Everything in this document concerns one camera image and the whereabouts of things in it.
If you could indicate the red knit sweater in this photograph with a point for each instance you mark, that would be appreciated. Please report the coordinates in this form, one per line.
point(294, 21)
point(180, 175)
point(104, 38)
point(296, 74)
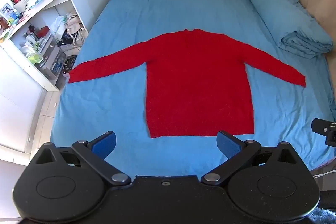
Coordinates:
point(197, 77)

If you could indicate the green packet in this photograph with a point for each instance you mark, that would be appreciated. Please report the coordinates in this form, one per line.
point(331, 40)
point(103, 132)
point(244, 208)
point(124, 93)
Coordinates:
point(35, 58)

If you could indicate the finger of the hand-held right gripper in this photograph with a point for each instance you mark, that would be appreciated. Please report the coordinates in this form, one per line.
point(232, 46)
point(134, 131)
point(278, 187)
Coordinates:
point(326, 129)

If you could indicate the rolled blue duvet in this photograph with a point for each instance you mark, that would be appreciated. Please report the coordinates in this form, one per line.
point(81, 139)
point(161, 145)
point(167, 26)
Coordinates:
point(275, 3)

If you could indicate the white shelf unit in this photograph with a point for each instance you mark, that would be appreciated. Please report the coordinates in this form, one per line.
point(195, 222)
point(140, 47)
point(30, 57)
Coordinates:
point(76, 3)

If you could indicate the red box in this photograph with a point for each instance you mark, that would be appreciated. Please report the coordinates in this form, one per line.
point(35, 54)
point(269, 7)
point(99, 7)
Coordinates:
point(43, 32)

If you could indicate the bed with blue sheet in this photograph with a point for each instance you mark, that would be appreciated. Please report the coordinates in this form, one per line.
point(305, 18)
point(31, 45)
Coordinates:
point(183, 8)

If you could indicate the blue fluffy rug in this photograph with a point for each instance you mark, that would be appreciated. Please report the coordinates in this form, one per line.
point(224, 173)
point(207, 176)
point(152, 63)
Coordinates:
point(325, 216)

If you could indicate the white plastic bag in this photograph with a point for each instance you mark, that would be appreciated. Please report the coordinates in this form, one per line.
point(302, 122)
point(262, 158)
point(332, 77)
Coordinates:
point(58, 26)

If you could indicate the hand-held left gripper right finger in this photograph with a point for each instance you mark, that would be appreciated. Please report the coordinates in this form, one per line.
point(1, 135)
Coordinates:
point(227, 145)

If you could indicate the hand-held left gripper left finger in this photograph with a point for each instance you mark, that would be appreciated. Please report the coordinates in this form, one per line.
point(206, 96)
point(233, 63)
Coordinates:
point(105, 145)

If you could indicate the blue printed box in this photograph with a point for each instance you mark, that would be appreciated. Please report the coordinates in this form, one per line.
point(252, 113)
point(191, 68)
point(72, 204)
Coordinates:
point(9, 12)

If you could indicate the beige cloth bag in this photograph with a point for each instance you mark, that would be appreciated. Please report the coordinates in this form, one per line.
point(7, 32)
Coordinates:
point(74, 29)

